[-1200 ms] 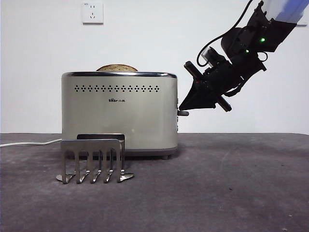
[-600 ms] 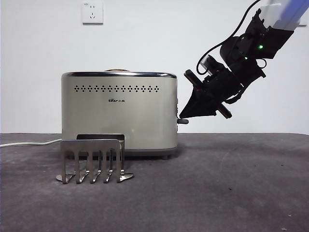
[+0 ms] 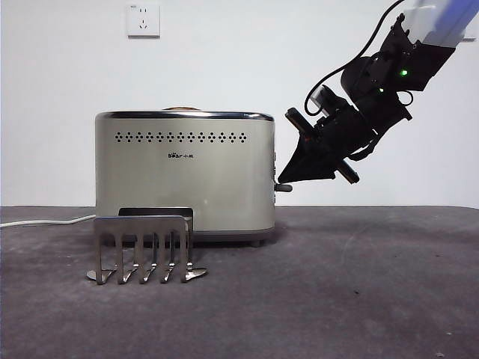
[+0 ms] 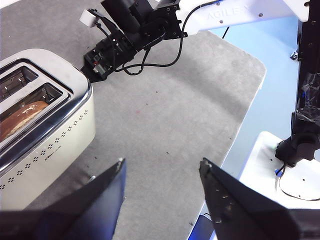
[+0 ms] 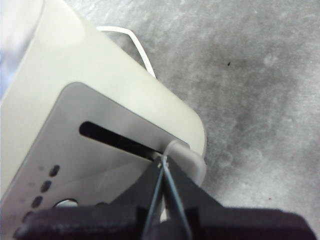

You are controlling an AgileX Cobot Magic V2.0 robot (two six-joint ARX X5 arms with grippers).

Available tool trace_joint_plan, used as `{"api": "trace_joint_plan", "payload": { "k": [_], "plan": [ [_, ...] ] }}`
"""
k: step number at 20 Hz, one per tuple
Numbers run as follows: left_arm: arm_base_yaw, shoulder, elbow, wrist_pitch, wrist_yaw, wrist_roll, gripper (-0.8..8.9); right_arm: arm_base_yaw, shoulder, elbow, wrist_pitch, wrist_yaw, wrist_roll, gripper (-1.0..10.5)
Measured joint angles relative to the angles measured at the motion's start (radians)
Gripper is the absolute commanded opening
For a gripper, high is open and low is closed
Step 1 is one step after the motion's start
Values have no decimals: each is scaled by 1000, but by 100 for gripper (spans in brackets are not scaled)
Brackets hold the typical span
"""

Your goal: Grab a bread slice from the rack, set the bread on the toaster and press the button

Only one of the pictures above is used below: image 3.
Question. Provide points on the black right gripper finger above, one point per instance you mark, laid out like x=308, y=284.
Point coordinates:
x=316, y=168
x=299, y=157

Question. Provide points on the grey toaster lever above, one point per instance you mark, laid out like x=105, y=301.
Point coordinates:
x=284, y=187

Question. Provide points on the brown toast bread slice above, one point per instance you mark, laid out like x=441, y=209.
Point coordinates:
x=181, y=109

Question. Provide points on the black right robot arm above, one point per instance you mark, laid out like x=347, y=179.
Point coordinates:
x=374, y=75

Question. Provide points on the cream toaster with chrome top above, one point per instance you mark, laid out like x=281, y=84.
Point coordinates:
x=209, y=179

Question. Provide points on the stainless steel toast rack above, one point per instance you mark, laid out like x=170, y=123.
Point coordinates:
x=138, y=225

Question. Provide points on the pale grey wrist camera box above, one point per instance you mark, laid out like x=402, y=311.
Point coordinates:
x=322, y=96

